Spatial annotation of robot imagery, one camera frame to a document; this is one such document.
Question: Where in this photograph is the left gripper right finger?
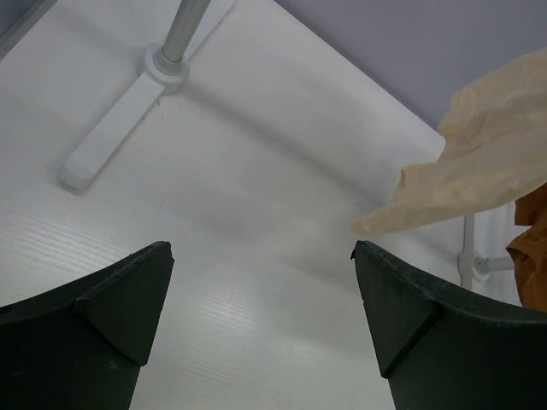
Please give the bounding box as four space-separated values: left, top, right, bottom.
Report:
351 241 546 409

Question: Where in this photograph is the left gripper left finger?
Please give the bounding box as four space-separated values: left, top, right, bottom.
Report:
1 241 174 409

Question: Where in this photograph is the white metal clothes rack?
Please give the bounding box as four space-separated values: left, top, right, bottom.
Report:
56 0 235 191

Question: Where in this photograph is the brown underwear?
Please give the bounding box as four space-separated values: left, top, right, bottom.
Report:
507 184 546 312

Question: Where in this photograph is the beige underwear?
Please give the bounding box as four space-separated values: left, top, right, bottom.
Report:
353 50 546 236

